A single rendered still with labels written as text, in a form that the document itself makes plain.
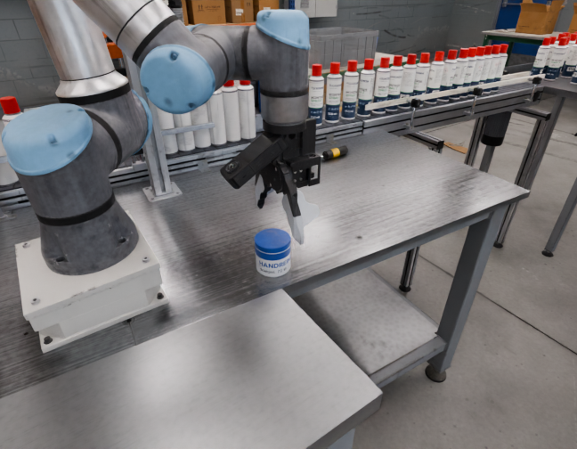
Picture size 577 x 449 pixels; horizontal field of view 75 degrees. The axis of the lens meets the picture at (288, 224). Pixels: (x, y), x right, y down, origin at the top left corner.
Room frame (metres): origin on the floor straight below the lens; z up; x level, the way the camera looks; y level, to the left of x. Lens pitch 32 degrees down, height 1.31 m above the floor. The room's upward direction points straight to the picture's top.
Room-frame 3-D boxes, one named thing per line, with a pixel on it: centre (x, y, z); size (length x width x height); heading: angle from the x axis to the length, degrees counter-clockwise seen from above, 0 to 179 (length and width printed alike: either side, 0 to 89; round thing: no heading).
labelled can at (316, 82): (1.34, -0.10, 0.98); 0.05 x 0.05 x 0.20
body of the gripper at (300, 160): (0.61, 0.00, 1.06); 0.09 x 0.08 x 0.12; 122
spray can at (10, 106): (0.90, 0.66, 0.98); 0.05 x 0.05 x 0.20
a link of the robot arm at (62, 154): (0.54, 0.34, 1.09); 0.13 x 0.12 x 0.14; 171
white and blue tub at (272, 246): (0.59, 0.03, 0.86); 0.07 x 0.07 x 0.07
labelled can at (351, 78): (1.42, -0.23, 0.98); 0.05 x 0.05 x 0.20
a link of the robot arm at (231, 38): (0.60, 0.11, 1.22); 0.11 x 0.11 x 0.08; 81
